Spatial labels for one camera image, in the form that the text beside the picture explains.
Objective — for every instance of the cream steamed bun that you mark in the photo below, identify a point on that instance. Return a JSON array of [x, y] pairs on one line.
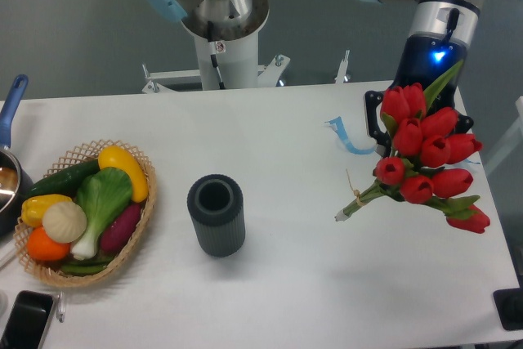
[[64, 222]]

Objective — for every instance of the green bok choy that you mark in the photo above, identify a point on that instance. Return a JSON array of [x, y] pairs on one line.
[[102, 197]]

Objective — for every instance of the orange fruit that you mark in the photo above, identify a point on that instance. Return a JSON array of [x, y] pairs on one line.
[[42, 248]]

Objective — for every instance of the black device at edge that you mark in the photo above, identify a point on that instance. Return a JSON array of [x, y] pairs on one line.
[[508, 303]]

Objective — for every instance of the green cucumber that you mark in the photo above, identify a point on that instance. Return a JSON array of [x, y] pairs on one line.
[[66, 181]]

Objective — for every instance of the purple sweet potato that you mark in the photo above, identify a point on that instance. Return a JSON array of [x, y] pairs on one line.
[[116, 236]]

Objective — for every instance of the small clear clip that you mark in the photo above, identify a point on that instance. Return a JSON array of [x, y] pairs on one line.
[[60, 308]]

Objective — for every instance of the green pea pod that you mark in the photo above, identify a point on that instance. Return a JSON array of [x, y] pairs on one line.
[[83, 268]]

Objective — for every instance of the black smartphone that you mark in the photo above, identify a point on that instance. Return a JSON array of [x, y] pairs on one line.
[[28, 321]]

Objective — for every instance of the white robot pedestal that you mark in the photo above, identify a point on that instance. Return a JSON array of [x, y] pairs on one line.
[[225, 34]]

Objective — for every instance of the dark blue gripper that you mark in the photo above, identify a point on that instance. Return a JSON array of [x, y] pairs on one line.
[[423, 60]]

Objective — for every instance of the blue handled saucepan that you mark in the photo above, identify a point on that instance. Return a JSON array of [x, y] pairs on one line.
[[15, 182]]

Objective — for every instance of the dark grey ribbed vase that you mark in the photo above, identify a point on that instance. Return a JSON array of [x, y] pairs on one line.
[[216, 207]]

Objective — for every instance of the woven wicker basket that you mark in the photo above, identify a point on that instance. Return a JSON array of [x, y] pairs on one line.
[[56, 277]]

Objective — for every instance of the light blue ribbon strip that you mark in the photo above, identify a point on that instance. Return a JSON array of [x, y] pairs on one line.
[[337, 125]]

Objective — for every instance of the yellow bell pepper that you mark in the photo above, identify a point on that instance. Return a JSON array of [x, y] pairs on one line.
[[34, 208]]

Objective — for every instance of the red tulip bouquet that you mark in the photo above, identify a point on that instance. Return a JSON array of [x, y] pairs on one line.
[[423, 150]]

